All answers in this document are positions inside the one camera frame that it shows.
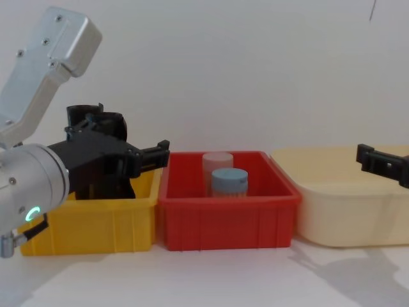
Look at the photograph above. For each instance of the cream plastic tub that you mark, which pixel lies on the cream plastic tub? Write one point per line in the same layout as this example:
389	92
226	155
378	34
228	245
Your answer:
345	211

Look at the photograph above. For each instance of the yellow plastic bin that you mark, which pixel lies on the yellow plastic bin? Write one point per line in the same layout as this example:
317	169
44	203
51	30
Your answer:
96	224

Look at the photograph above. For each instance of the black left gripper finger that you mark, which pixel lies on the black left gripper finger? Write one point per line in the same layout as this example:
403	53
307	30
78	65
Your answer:
78	128
153	156

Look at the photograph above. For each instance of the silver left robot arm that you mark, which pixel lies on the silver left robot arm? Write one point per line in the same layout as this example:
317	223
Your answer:
38	83

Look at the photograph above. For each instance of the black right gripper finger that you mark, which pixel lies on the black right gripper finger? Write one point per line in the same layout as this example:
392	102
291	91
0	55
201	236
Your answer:
383	166

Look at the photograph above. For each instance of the red plastic bin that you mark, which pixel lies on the red plastic bin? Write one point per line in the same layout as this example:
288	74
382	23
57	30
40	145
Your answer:
223	220

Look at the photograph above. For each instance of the white frosted plastic bottle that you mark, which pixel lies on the white frosted plastic bottle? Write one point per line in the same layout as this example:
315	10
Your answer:
212	163

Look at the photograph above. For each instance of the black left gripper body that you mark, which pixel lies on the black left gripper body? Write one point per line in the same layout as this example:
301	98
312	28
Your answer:
92	150

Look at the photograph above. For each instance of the clear bottle with blue cap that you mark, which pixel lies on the clear bottle with blue cap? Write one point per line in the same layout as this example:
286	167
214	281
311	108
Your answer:
229	179

